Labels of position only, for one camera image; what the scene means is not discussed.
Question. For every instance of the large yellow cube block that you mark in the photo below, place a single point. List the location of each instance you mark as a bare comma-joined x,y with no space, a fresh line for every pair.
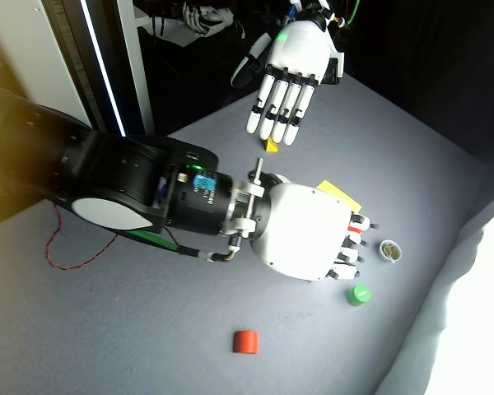
337,193

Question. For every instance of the green cylinder block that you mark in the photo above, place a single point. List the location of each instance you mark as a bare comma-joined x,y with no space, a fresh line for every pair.
358,295

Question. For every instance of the small yellow pyramid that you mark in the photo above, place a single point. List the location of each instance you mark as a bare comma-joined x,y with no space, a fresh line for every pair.
271,147

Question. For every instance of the red half-cylinder block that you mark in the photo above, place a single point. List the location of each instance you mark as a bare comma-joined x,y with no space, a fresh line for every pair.
245,342

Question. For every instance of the spare white robot hand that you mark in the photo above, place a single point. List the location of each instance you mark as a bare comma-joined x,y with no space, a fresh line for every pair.
206,18

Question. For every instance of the grey table cloth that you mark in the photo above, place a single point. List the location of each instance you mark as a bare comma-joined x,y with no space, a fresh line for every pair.
148,329

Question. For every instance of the white sheet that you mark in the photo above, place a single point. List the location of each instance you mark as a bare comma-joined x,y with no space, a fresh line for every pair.
469,308

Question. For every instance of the white cabinet column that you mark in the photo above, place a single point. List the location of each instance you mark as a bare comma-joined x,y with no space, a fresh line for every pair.
33,37

